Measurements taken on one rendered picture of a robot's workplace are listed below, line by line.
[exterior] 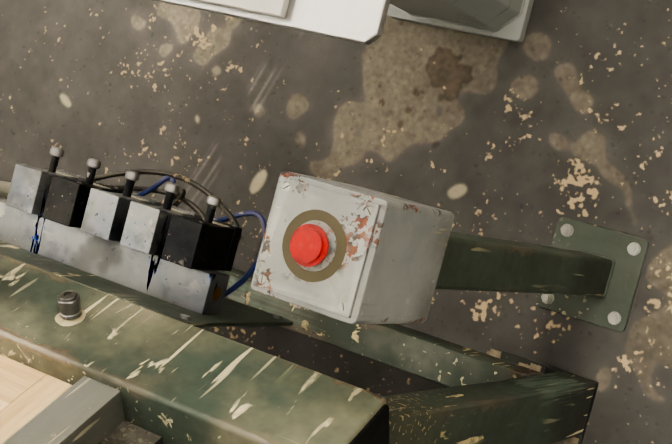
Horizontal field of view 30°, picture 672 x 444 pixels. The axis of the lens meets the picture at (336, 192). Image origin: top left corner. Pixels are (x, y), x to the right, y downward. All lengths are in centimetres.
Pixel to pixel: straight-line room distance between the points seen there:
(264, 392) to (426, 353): 69
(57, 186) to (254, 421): 46
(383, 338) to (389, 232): 81
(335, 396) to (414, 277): 15
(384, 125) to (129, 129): 55
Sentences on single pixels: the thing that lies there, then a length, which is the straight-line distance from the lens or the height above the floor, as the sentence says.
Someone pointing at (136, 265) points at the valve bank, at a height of 74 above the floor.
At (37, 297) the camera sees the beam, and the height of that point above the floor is 85.
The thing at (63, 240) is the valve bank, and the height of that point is 74.
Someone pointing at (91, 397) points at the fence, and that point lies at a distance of 133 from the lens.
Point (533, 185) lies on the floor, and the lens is 208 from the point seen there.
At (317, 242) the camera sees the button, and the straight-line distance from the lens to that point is 116.
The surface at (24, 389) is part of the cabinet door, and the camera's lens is 139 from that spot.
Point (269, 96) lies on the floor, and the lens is 231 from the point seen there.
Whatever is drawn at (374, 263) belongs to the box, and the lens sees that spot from 116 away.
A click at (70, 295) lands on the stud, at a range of 142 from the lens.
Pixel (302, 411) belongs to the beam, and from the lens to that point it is 126.
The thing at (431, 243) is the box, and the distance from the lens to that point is 126.
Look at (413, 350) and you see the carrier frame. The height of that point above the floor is 18.
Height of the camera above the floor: 196
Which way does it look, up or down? 62 degrees down
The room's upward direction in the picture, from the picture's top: 79 degrees counter-clockwise
